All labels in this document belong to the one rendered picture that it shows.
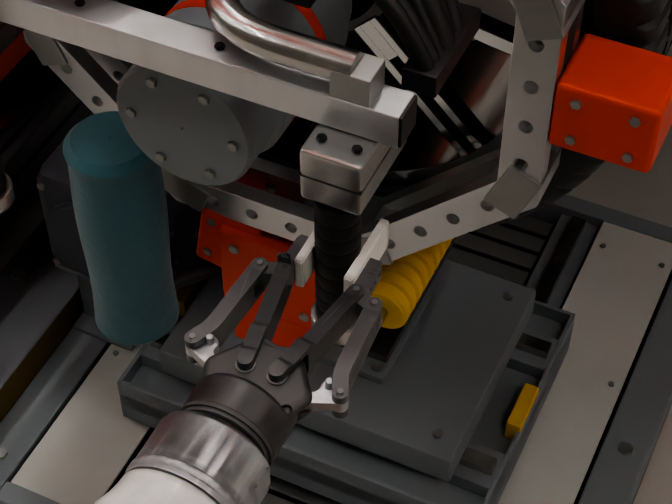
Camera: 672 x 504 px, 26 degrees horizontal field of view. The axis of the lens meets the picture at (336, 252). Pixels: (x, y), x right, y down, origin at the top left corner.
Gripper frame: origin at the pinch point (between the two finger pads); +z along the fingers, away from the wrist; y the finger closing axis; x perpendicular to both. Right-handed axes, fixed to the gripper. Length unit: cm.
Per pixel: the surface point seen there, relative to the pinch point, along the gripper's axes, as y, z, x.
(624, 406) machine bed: 18, 52, -75
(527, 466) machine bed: 9, 38, -75
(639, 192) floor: 6, 100, -83
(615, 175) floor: 2, 102, -83
